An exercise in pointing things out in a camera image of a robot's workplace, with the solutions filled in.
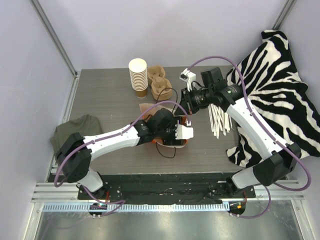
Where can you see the white slotted cable duct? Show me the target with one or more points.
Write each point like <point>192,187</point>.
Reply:
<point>132,208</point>

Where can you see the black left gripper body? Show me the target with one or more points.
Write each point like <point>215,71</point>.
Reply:
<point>172,141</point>

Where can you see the cardboard cup carrier stack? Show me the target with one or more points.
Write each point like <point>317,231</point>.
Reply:
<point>161,88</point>

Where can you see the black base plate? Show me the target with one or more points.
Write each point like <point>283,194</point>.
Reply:
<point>170,189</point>

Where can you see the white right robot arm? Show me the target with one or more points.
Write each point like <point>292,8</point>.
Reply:
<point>278,157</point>

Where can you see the orange paper bag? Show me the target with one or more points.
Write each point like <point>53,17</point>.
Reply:
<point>147,107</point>

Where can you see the pile of wrapped straws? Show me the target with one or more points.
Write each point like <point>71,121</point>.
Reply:
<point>220,121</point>

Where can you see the olive green cloth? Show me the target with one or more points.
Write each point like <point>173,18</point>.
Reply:
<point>86,125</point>

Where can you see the stack of paper cups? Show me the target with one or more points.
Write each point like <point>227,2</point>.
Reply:
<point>138,76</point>

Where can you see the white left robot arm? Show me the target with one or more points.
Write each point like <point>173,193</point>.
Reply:
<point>75,156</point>

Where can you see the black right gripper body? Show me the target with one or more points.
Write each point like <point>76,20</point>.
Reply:
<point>187,101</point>

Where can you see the zebra print blanket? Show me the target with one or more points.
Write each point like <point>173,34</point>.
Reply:
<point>277,92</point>

